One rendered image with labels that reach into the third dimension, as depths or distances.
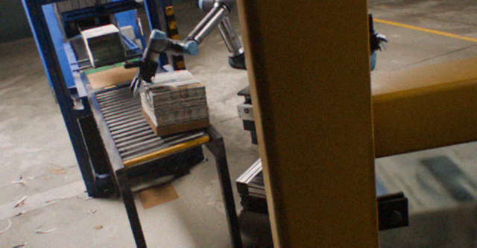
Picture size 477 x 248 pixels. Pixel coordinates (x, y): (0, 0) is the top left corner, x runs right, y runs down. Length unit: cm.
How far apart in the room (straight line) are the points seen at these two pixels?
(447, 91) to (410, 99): 3
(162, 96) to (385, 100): 206
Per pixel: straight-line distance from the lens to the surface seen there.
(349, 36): 37
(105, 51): 429
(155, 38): 250
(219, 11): 261
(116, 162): 240
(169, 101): 243
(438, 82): 43
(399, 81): 44
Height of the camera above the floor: 180
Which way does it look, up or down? 23 degrees down
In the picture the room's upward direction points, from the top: 10 degrees counter-clockwise
